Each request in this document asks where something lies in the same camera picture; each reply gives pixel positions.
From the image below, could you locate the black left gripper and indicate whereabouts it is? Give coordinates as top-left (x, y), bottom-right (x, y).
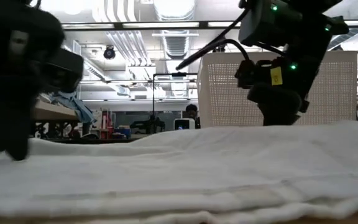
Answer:
top-left (0, 0), bottom-right (65, 161)

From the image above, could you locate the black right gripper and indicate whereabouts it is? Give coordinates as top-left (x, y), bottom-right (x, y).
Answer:
top-left (234, 30), bottom-right (332, 127)

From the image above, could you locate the white towel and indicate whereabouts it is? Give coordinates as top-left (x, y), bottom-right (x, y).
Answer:
top-left (0, 119), bottom-right (358, 224)

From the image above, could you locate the wooden workbench with grey legs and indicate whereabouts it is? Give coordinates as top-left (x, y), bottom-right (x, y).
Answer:
top-left (31, 99), bottom-right (81, 138)

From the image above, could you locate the white perforated plastic basket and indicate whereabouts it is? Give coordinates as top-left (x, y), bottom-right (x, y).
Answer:
top-left (197, 51), bottom-right (358, 128)

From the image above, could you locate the teal cloth pile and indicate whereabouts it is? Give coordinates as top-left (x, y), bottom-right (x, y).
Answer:
top-left (50, 91), bottom-right (96, 124)

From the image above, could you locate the person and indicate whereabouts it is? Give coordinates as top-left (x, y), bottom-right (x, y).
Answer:
top-left (185, 104), bottom-right (201, 129)

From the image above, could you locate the white digital timer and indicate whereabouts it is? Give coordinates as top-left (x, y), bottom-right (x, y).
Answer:
top-left (173, 118), bottom-right (196, 131)

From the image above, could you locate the white air vent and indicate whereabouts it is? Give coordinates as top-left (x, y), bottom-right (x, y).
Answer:
top-left (162, 29), bottom-right (195, 60)

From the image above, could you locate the black thin metal stand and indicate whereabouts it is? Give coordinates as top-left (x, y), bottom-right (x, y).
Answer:
top-left (152, 72), bottom-right (198, 121)

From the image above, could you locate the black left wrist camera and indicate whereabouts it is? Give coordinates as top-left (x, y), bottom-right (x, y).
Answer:
top-left (42, 48), bottom-right (85, 94)

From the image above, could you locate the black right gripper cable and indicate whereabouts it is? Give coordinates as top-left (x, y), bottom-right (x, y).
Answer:
top-left (175, 9), bottom-right (252, 72)

